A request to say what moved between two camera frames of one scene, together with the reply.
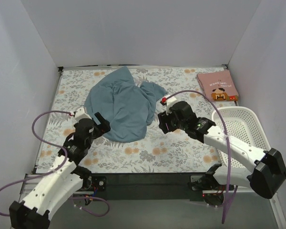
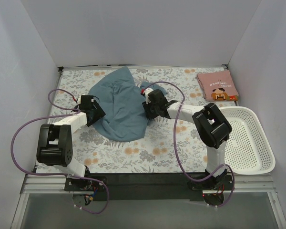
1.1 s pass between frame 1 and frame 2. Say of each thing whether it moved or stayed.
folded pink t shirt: stayed
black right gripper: moved
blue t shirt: stayed
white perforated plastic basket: stayed
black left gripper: moved
